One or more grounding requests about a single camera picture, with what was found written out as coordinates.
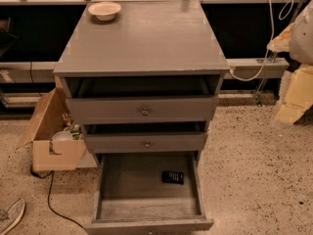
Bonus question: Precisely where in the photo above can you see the grey middle drawer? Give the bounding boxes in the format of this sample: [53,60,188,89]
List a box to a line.
[85,121,207,153]

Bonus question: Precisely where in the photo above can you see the green items in box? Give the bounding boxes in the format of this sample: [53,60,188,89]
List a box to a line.
[63,113,83,140]

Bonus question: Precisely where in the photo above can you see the white bowl in box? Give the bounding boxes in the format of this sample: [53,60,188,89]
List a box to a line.
[52,131,72,141]

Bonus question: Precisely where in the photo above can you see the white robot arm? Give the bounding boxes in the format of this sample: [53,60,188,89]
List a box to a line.
[267,1,313,125]

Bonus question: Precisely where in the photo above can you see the open cardboard box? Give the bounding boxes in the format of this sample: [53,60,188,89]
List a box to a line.
[17,76,95,171]

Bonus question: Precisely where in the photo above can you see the cream ceramic bowl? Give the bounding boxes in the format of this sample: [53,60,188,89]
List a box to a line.
[88,2,121,22]

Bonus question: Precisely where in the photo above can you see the white hanging cable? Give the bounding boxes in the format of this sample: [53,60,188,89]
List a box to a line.
[229,0,295,82]

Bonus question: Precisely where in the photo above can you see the grey wooden drawer cabinet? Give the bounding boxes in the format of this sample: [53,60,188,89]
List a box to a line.
[53,0,231,162]

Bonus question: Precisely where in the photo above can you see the black floor cable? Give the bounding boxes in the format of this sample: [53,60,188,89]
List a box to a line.
[29,164,85,229]

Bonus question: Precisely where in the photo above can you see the grey bottom drawer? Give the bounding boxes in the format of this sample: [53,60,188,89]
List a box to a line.
[84,152,213,235]

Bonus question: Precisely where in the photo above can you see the grey drawer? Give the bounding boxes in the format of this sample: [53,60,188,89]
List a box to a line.
[62,75,220,124]
[84,152,213,235]
[85,121,207,153]

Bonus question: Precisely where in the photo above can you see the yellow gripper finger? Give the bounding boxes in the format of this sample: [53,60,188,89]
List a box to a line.
[274,64,313,125]
[267,23,294,53]

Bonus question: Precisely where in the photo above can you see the white sneaker shoe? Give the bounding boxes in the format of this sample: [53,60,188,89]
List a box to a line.
[0,198,25,235]

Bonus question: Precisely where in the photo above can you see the metal diagonal pole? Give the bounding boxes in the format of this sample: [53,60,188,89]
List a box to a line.
[252,0,311,107]

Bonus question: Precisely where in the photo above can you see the grey top drawer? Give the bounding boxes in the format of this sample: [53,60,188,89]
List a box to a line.
[62,75,220,124]

